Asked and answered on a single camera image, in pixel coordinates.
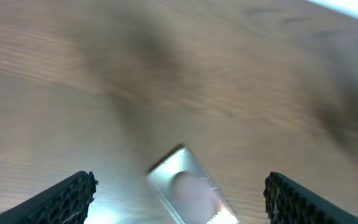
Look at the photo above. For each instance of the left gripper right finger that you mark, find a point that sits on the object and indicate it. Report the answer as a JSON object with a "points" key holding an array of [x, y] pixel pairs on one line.
{"points": [[288, 202]]}

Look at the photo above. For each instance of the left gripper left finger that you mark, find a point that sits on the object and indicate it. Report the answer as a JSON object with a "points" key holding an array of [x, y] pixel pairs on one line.
{"points": [[66, 202]]}

